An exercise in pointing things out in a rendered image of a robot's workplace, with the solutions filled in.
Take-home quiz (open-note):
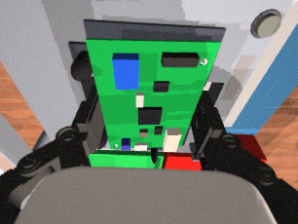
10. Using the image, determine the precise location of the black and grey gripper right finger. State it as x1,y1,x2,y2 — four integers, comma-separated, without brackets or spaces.
190,91,298,224

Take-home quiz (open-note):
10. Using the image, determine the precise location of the green circuit board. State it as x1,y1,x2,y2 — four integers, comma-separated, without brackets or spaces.
86,38,221,152

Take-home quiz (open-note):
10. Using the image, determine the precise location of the red bin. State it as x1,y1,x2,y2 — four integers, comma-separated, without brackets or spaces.
162,134,267,170

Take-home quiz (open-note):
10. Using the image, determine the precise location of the green bin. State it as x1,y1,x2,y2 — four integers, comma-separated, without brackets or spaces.
89,150,164,168

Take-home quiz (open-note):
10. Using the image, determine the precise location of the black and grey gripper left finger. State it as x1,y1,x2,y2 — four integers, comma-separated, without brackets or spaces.
0,85,105,224

